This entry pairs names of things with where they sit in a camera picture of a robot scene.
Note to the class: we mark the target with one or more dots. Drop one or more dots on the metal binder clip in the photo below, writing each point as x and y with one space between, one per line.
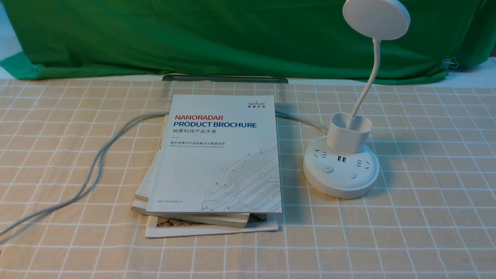
449 63

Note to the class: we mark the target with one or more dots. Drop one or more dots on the beige checkered tablecloth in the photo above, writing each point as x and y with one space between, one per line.
431 214

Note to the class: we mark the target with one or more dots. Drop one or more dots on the white desk lamp with sockets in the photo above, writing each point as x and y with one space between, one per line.
340 164

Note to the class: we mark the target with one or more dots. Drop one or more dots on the green backdrop cloth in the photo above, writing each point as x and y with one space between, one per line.
279 38

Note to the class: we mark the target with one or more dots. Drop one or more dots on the white Nanoradar product brochure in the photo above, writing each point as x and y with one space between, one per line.
219 155

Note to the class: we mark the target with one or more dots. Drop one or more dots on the bottom white magazine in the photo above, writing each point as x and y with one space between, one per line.
159 227

